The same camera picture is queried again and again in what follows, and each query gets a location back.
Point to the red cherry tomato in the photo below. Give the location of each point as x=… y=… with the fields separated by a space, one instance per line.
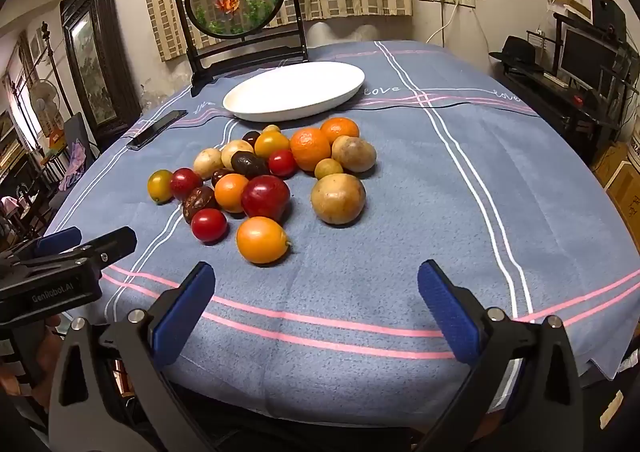
x=282 y=163
x=186 y=183
x=209 y=225

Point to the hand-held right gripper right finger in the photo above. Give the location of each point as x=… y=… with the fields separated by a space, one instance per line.
x=447 y=312

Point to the large orange tomato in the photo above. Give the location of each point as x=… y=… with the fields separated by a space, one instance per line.
x=262 y=240

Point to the brown wrinkled date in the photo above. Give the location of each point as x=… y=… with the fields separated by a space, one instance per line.
x=198 y=204

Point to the black cabinet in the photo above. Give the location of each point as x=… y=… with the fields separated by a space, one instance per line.
x=550 y=101

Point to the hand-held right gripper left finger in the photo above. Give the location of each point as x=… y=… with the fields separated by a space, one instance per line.
x=182 y=312

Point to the blue striped tablecloth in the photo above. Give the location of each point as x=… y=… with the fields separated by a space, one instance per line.
x=400 y=232

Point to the black speaker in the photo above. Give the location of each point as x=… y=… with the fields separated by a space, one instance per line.
x=607 y=11

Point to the standing fan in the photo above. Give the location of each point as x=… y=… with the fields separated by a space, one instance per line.
x=42 y=99

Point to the small tan longan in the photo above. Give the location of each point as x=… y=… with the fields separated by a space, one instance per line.
x=271 y=128
x=328 y=167

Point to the computer monitor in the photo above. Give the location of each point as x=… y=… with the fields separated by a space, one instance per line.
x=587 y=56

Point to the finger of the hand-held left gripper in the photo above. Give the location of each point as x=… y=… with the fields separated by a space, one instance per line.
x=117 y=244
x=60 y=238

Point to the black smartphone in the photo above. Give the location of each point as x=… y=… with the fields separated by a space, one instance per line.
x=155 y=130

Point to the orange tangerine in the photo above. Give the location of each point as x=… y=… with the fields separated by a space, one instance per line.
x=341 y=129
x=310 y=148

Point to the large dark brown date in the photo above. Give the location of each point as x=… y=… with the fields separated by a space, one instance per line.
x=248 y=164

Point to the red plum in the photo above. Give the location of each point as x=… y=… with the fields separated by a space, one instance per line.
x=265 y=198

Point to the black hat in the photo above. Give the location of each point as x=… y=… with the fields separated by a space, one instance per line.
x=517 y=51

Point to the smooth tan passion fruit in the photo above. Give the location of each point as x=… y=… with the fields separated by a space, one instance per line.
x=355 y=154

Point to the yellow cherry tomato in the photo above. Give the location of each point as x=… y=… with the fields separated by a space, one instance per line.
x=160 y=187

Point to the small dark round fruit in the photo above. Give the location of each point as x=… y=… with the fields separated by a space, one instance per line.
x=250 y=138
x=220 y=175

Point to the white oval plate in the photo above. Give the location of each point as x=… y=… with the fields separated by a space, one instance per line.
x=295 y=89

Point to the dark chair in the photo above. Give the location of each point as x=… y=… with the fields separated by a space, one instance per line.
x=75 y=129

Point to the pale tan round fruit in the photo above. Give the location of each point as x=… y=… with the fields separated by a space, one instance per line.
x=235 y=149
x=207 y=162

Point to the yellow-orange tomato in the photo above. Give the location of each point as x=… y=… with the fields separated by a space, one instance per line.
x=271 y=144

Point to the large tan passion fruit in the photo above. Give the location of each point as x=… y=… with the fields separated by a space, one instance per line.
x=338 y=199

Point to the dark wood framed picture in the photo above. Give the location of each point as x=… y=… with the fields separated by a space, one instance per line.
x=95 y=66

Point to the cardboard box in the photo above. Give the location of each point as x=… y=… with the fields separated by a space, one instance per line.
x=622 y=182

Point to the orange cherry tomato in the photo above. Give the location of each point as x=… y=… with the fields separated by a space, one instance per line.
x=231 y=193

